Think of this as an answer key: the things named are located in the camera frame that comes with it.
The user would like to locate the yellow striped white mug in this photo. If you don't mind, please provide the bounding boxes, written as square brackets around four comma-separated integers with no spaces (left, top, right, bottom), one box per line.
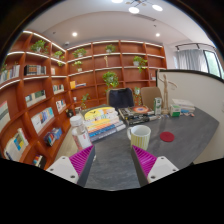
[126,124,152,151]

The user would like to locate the small green white box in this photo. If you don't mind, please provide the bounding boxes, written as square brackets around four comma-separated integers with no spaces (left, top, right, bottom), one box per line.
[169,104,182,118]

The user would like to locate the black curtain rail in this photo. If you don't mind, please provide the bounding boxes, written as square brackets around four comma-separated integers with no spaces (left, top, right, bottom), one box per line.
[175,42,216,51]

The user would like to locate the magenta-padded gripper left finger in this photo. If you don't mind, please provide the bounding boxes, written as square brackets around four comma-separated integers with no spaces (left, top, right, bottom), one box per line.
[45,144,97,188]

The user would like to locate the tan chair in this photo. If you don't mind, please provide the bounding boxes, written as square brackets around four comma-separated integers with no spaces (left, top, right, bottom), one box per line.
[140,86,163,110]

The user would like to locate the tall green white carton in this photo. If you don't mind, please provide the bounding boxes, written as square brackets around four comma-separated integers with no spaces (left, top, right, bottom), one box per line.
[153,97,163,116]

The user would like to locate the orange wooden shelf unit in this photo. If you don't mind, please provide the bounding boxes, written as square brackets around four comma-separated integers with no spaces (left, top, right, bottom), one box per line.
[0,29,168,169]

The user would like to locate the dark blue chair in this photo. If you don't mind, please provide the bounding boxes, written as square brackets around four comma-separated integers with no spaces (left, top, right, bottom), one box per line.
[107,87,135,110]

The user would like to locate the round ceiling lights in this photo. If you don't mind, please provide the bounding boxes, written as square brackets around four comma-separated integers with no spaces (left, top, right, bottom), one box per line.
[71,0,164,38]

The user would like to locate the window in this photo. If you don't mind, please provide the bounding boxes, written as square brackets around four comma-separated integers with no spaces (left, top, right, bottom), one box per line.
[203,49,224,79]

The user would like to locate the grey window curtain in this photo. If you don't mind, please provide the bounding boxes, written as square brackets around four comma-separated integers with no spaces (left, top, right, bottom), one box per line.
[175,49,209,74]

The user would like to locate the stack of white boxes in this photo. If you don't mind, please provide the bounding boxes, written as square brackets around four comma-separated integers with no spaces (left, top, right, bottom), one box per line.
[172,98,196,114]

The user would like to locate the stack of colourful books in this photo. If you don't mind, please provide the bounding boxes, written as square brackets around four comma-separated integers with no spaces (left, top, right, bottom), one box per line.
[80,105,127,143]

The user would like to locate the wooden artist mannequin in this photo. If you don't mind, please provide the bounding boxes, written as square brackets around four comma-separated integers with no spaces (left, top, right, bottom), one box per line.
[157,73,178,115]

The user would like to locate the flat round red coaster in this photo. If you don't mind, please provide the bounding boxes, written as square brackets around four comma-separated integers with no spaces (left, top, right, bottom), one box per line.
[159,131,175,143]

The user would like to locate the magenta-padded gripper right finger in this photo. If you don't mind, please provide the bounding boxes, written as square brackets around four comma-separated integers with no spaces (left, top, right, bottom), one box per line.
[130,144,180,187]

